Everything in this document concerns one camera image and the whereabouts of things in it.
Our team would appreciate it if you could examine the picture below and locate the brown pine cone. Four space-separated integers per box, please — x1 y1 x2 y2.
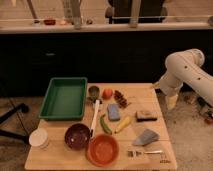
114 90 127 108

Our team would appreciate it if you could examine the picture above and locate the blue grey cloth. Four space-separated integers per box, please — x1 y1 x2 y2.
133 129 159 146

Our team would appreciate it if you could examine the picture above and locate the dark monitor on counter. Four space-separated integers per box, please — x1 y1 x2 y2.
105 0 168 24

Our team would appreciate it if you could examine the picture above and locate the white paper cup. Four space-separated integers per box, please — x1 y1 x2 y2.
29 128 49 149

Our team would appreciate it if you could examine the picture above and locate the purple bowl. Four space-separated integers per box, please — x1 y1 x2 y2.
64 123 90 150

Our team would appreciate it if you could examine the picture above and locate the orange fruit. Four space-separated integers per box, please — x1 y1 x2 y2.
102 88 113 99

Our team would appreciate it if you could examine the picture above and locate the yellow banana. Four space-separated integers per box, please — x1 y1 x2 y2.
115 116 132 133

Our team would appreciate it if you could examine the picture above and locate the silver fork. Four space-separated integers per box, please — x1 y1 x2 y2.
127 150 164 157

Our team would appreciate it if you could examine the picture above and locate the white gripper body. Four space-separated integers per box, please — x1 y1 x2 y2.
159 73 183 96

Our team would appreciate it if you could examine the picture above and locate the orange bowl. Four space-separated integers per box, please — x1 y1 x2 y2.
86 134 119 167

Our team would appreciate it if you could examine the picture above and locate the green plastic tray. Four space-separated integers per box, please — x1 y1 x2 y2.
39 77 87 121

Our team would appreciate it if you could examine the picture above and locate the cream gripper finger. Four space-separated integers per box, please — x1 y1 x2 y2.
166 95 178 110
152 82 160 89

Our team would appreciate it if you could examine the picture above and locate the black chair base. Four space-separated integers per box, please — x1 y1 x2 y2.
0 103 29 144

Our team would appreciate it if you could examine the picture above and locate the red dish on counter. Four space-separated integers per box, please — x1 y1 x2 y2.
44 19 56 25

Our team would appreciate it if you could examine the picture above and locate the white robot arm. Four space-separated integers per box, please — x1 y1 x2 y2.
152 49 213 110

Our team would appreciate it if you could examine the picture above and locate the brown black board eraser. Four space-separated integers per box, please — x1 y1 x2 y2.
135 111 157 122

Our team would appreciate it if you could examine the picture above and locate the blue sponge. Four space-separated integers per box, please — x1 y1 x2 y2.
107 104 120 121

